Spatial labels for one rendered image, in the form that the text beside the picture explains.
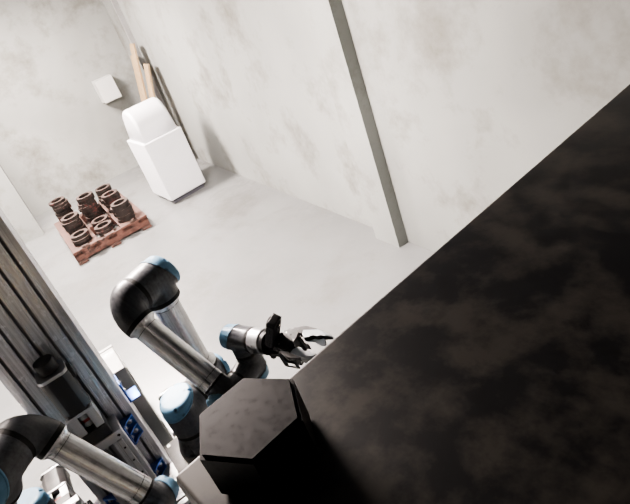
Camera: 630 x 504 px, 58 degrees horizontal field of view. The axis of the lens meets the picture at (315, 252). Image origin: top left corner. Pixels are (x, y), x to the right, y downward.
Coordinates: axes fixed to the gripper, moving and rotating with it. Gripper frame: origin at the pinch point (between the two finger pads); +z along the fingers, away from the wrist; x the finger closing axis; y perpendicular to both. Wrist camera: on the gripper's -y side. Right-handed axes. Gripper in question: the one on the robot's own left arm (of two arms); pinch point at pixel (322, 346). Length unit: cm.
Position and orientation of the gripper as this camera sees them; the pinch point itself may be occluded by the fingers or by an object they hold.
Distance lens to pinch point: 148.2
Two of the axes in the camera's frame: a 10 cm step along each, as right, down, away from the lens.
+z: 8.2, 0.3, -5.7
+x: -4.3, 6.8, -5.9
